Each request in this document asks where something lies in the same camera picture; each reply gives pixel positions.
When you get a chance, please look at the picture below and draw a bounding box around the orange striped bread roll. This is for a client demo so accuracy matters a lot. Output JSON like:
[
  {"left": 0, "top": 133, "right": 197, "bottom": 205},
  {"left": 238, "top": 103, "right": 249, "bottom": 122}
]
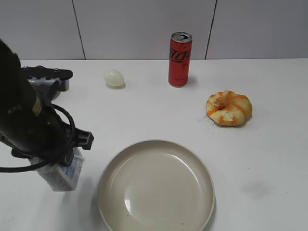
[{"left": 205, "top": 90, "right": 252, "bottom": 127}]

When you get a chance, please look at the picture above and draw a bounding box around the red soda can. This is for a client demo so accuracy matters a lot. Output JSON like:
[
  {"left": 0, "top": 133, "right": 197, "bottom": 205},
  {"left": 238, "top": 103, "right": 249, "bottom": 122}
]
[{"left": 168, "top": 32, "right": 193, "bottom": 87}]

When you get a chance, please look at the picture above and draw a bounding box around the black grey device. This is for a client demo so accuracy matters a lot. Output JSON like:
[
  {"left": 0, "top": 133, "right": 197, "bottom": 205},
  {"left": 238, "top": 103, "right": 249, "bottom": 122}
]
[{"left": 21, "top": 65, "right": 73, "bottom": 101}]

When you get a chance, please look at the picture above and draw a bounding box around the black cable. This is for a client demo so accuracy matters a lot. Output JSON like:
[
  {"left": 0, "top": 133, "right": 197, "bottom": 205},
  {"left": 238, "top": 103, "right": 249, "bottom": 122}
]
[{"left": 0, "top": 103, "right": 77, "bottom": 173}]

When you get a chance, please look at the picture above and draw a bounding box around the white blue milk carton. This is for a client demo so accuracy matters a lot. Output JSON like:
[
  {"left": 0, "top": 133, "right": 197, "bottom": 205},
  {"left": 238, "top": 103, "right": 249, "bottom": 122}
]
[{"left": 36, "top": 148, "right": 84, "bottom": 192}]

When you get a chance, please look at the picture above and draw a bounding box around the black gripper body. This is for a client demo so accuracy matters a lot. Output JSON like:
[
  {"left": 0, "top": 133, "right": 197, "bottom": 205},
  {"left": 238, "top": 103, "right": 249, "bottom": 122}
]
[{"left": 11, "top": 125, "right": 94, "bottom": 166}]

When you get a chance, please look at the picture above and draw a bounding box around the beige round plate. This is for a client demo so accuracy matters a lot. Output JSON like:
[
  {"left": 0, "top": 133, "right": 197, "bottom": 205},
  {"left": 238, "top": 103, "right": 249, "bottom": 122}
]
[{"left": 97, "top": 140, "right": 216, "bottom": 231}]

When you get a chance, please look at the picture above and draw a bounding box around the white egg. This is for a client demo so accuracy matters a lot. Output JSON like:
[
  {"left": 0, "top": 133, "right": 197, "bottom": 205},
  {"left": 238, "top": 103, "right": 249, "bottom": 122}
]
[{"left": 103, "top": 69, "right": 125, "bottom": 88}]

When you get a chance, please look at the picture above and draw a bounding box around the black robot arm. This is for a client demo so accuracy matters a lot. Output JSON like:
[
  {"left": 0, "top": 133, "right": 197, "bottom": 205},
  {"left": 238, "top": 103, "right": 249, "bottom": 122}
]
[{"left": 0, "top": 42, "right": 94, "bottom": 173}]

